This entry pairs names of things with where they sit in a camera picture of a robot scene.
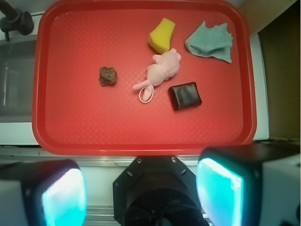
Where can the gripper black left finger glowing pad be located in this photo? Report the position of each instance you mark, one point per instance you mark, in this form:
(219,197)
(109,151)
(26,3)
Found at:
(45,193)

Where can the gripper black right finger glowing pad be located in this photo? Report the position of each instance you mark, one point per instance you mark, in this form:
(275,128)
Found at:
(250,185)

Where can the light blue cloth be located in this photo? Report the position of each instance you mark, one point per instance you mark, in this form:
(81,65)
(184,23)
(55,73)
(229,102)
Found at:
(213,42)

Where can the dark brown square pouch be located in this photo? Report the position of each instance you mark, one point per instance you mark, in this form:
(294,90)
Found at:
(184,96)

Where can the red plastic tray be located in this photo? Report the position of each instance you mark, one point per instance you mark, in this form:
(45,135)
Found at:
(73,114)

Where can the brown rock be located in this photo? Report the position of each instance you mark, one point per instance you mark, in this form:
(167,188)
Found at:
(107,76)

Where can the pink plush toy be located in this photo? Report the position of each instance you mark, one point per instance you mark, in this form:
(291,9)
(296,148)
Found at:
(165,66)

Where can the steel sink basin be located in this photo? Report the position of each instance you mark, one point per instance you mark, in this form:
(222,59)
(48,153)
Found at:
(16,80)

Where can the yellow sponge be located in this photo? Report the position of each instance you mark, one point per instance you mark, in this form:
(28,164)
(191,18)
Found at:
(160,38)

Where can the black octagonal mount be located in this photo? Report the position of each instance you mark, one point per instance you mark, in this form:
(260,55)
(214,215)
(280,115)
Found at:
(157,191)

